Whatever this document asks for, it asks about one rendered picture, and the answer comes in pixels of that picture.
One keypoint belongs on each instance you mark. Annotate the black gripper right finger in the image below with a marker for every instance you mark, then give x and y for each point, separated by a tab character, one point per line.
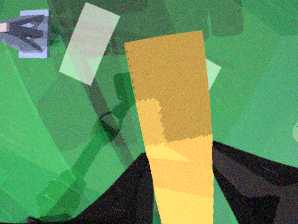
259	191

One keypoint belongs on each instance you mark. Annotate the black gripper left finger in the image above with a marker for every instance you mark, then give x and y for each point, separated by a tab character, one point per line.
129	200

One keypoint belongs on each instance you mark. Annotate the yellow bar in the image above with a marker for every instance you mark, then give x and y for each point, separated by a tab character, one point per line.
170	85

